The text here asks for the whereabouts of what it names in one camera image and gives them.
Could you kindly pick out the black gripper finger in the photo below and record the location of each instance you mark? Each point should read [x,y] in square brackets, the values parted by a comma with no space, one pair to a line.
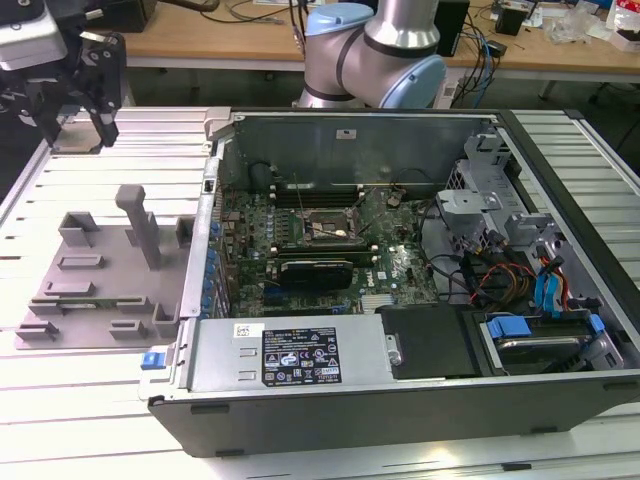
[47,115]
[107,90]

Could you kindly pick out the silver CPU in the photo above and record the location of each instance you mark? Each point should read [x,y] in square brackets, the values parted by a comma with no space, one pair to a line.
[80,137]

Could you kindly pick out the thin metal locking lever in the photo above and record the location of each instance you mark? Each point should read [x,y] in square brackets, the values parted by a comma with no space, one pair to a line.
[300,192]

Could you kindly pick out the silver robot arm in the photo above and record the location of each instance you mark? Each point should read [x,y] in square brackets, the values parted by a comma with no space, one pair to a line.
[390,30]

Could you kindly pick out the CPU socket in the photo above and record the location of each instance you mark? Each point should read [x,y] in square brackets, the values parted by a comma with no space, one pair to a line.
[327,230]

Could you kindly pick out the large black box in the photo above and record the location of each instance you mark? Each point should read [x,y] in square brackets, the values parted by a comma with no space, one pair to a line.
[137,15]

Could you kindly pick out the wooden desk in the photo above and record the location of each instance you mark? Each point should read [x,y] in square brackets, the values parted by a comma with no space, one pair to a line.
[225,47]

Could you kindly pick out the grey parts rack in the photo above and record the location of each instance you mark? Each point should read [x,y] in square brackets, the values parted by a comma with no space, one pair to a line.
[110,280]

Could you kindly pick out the blue card retention clip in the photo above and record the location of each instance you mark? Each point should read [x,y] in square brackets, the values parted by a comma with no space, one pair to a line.
[209,276]
[216,231]
[212,258]
[206,301]

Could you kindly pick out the black RAM slot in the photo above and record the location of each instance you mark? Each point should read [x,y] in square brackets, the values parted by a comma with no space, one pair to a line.
[330,187]
[325,246]
[330,203]
[330,192]
[330,198]
[362,257]
[325,252]

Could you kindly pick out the blue case latch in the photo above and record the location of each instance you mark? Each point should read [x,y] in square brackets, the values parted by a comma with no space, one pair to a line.
[152,361]

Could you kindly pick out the black graphics card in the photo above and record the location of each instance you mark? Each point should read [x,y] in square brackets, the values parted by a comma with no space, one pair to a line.
[315,274]

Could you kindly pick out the silver power supply unit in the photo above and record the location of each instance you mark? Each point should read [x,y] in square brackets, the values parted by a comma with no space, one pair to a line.
[220,350]

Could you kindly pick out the round coin battery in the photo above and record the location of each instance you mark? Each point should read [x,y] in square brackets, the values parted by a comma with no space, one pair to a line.
[394,201]

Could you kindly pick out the green motherboard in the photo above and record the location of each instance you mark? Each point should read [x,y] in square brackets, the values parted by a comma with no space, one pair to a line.
[405,255]

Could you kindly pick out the silver chipset heatsink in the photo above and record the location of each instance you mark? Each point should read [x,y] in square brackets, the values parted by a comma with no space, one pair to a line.
[377,302]

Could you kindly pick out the tall black speaker box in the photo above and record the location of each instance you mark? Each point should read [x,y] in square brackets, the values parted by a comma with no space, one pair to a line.
[452,25]

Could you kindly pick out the silver metal drive cage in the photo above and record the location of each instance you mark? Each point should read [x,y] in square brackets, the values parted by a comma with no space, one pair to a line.
[467,205]

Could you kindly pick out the small black device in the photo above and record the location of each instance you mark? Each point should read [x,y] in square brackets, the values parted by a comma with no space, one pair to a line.
[497,48]

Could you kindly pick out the small black box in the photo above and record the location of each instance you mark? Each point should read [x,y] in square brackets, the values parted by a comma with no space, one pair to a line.
[509,20]

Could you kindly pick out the black plastic shroud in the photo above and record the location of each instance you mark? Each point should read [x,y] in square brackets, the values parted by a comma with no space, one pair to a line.
[430,340]

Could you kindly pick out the black open PC case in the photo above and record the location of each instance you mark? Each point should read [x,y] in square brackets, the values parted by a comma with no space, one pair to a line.
[350,420]

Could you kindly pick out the clear plastic bags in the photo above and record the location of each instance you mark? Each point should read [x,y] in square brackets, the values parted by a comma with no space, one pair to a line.
[575,25]

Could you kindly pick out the hard disk in blue carrier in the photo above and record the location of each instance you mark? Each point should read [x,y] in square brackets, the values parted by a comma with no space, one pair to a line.
[540,350]

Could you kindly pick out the red and white bag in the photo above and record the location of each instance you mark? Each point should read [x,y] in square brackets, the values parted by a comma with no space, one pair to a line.
[625,20]

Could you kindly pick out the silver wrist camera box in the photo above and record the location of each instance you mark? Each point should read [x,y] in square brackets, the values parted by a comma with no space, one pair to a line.
[30,45]

